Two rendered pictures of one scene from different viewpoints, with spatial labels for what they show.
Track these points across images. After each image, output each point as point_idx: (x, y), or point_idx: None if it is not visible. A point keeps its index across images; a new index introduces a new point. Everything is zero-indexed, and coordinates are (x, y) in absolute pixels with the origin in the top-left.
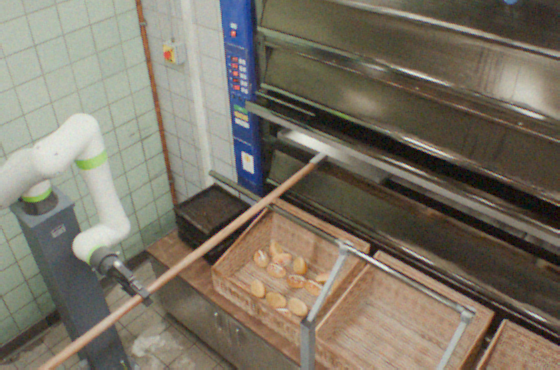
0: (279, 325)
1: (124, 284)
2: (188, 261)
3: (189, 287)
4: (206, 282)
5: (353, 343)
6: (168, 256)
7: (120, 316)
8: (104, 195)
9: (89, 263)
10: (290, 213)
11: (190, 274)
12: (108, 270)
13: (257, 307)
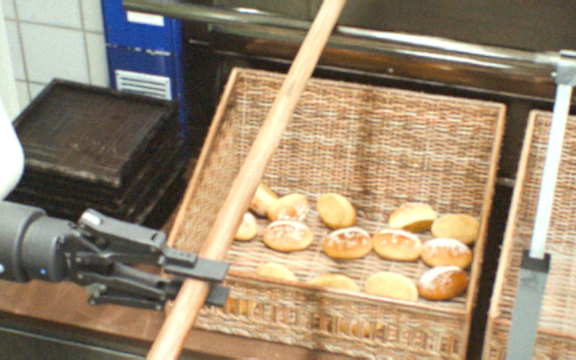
0: (383, 337)
1: (117, 278)
2: (257, 173)
3: (84, 344)
4: (133, 313)
5: (549, 327)
6: None
7: (181, 346)
8: None
9: None
10: (397, 31)
11: (80, 309)
12: (56, 253)
13: (313, 314)
